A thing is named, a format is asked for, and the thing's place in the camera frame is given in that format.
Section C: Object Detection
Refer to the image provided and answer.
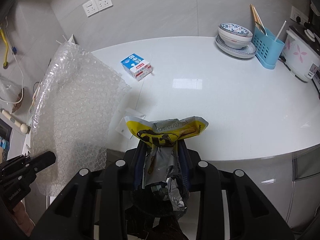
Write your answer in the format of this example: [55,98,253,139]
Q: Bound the blue patterned porcelain bowl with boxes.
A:
[218,23,253,49]

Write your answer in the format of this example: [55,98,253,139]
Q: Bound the white wall socket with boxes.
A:
[95,0,113,11]
[290,6,308,25]
[82,0,99,17]

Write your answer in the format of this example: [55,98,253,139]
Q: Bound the clear bubble wrap sheet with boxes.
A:
[30,42,130,197]

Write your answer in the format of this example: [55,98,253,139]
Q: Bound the white cable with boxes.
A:
[0,52,25,105]

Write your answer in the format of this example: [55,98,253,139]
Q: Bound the white floral rice cooker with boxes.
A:
[281,25,319,82]

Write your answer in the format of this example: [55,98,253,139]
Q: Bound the white wall socket far right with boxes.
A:
[290,6,308,25]

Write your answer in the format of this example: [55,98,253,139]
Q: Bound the yellow hose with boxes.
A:
[0,28,10,69]

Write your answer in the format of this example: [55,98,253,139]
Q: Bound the white wall socket left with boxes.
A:
[82,0,99,17]

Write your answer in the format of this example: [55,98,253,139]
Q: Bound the blue plastic utensil holder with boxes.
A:
[252,27,285,69]

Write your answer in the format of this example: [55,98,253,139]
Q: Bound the yellow snack bag wrapper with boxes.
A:
[125,116,208,218]

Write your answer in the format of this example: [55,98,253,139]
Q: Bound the white straw in holder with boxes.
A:
[274,20,287,42]

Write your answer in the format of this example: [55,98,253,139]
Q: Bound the wooden chopsticks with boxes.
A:
[250,4,267,35]

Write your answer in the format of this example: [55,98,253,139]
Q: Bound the blue white milk carton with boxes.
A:
[121,54,153,81]

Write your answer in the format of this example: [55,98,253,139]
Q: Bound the blue rimmed porcelain plate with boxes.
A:
[215,35,257,59]

